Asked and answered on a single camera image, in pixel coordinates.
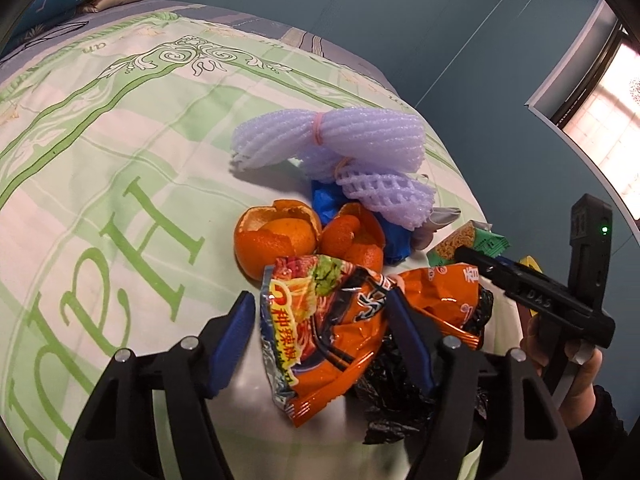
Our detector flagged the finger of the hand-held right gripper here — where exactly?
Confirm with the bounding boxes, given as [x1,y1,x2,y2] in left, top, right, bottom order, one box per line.
[454,246,511,286]
[495,256,548,283]

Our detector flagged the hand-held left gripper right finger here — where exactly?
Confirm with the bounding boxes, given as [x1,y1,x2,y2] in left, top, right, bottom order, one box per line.
[385,287,583,480]

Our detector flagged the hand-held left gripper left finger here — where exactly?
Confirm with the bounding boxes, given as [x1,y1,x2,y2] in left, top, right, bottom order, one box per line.
[57,290,258,480]

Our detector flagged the green snack packet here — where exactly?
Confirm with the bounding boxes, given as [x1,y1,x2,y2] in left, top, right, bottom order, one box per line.
[426,220,511,268]

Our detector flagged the black plastic bag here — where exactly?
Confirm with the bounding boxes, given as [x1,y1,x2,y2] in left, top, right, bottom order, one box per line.
[350,285,496,446]

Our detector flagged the orange instant noodle wrapper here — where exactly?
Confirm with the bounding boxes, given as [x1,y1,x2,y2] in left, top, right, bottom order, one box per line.
[259,254,485,429]

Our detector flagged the person's right forearm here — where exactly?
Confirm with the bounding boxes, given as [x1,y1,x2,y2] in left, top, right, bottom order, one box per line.
[562,385,632,480]

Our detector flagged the person's right hand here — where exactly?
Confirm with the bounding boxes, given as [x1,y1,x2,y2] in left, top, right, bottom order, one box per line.
[519,317,604,433]

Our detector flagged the pink grey crumpled cloth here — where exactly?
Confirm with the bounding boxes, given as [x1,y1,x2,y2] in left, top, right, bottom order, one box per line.
[412,207,462,251]

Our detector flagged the orange peel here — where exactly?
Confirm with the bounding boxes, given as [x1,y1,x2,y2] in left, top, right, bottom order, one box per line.
[234,200,323,281]
[320,202,386,273]

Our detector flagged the small purple foam net bundle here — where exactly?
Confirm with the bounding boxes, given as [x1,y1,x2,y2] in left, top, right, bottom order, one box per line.
[300,155,436,231]

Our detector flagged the blue plastic bag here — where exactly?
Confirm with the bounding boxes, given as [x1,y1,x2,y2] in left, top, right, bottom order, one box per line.
[311,177,413,265]

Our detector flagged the large purple foam net bundle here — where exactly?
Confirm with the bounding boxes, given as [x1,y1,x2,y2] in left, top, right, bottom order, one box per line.
[231,106,425,183]

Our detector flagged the window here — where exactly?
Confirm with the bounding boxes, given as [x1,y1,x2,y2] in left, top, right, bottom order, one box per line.
[525,0,640,221]

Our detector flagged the green white printed blanket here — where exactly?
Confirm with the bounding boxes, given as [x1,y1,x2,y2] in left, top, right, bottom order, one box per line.
[0,0,493,480]

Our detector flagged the grey striped bed sheet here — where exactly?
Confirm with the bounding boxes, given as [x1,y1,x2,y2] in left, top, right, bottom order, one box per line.
[0,0,401,106]

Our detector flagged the black cable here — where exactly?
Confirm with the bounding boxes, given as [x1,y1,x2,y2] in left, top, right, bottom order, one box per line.
[0,20,91,68]

